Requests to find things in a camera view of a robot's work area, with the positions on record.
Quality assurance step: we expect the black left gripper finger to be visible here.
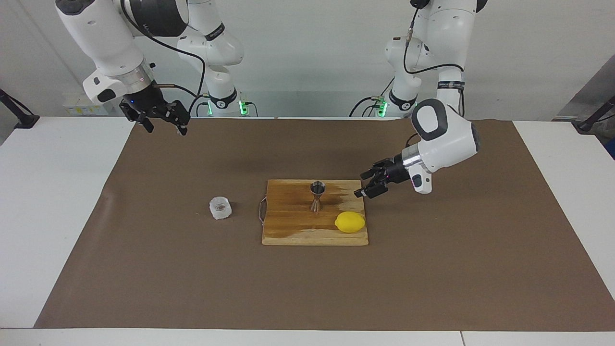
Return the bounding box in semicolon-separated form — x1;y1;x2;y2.
354;182;389;199
360;160;389;181

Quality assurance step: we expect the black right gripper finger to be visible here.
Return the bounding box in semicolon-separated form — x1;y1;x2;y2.
125;111;155;134
163;99;191;136

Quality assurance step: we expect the steel double jigger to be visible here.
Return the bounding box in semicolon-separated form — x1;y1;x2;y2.
310;181;327;213

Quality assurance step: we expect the yellow lemon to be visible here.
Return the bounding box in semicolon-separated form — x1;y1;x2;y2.
334;211;367;234

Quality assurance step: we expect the white background box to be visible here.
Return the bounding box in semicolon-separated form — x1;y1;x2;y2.
61;91;121;116

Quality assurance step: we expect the wooden cutting board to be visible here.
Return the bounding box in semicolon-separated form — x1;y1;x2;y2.
258;179;370;247

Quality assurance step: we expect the black clamp stand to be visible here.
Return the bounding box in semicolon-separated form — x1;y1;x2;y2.
576;95;615;134
0;89;40;129

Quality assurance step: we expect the brown table mat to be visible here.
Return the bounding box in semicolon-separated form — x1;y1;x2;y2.
34;117;615;333

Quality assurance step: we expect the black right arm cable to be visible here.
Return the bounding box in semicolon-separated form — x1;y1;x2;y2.
120;0;208;116

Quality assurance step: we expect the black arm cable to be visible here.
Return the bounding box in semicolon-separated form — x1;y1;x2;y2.
403;0;467;148
120;0;208;116

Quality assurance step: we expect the black left base cable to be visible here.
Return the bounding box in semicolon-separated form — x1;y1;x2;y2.
349;72;391;118

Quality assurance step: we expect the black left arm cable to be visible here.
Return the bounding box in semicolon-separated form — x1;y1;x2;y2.
403;0;467;148

